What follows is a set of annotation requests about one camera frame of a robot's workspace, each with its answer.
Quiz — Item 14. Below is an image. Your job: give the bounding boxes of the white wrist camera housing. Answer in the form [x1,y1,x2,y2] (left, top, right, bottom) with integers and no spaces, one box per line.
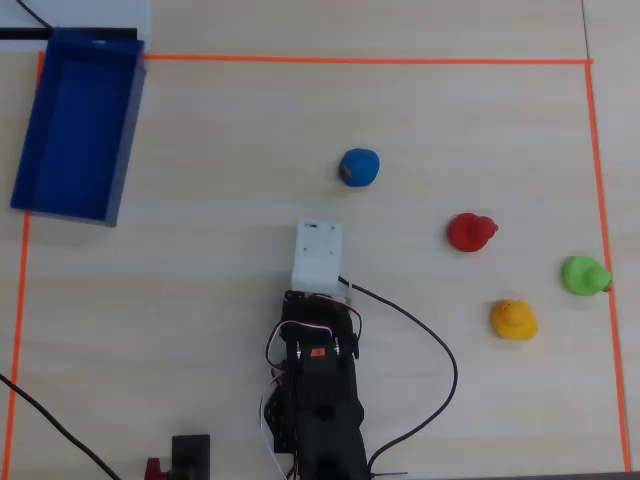
[289,218,351,301]

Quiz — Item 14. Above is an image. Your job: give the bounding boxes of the blue plastic box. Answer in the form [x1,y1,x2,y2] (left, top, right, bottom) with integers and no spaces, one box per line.
[9,27,148,229]

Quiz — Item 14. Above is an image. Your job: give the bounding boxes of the white and red servo wires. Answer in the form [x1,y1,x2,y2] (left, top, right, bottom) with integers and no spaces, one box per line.
[264,293,364,374]

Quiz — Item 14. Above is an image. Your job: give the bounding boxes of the orange tape strip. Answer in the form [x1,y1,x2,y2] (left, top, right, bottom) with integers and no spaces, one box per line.
[583,60,632,474]
[2,49,46,480]
[143,53,595,66]

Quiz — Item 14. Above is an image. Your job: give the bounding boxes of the long black cable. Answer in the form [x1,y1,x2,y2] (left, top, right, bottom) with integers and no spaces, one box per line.
[0,372,124,480]

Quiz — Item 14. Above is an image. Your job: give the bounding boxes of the blue rubber duck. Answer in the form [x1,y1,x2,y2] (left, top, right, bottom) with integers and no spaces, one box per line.
[338,147,381,189]

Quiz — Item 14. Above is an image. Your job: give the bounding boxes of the thin black cable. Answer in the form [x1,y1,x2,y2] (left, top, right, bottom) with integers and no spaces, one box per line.
[16,0,55,30]

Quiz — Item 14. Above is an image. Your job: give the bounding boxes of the yellow rubber duck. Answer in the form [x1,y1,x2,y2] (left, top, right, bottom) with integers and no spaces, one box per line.
[490,298,539,342]

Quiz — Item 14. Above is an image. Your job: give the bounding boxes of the red rubber duck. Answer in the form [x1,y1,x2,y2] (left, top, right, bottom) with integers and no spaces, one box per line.
[447,212,500,254]

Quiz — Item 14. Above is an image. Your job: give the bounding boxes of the red clamp handle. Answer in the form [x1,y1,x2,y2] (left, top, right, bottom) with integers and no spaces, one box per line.
[143,456,169,480]

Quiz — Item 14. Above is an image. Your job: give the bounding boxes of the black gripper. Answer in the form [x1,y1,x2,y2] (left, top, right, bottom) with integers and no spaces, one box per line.
[280,289,362,351]

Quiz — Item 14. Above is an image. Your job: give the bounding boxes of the black camera stand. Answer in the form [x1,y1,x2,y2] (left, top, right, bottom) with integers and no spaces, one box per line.
[171,433,212,480]

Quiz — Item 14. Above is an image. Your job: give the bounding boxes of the green rubber duck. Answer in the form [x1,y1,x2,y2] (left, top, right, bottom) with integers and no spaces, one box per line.
[560,255,614,298]

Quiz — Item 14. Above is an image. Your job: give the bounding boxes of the black camera cable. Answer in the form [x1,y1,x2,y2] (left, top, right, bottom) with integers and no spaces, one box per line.
[337,274,459,480]

